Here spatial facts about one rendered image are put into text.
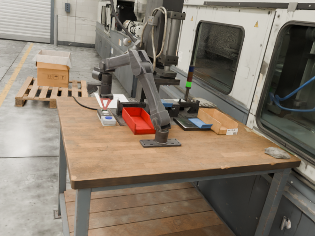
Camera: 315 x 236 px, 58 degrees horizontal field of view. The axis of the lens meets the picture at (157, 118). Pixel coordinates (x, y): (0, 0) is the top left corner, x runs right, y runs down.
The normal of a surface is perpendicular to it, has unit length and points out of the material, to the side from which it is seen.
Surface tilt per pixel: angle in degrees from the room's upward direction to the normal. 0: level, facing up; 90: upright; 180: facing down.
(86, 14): 90
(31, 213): 0
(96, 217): 0
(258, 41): 90
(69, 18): 90
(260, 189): 90
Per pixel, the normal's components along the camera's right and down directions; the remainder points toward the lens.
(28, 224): 0.14, -0.93
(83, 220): 0.36, 0.36
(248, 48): -0.94, -0.02
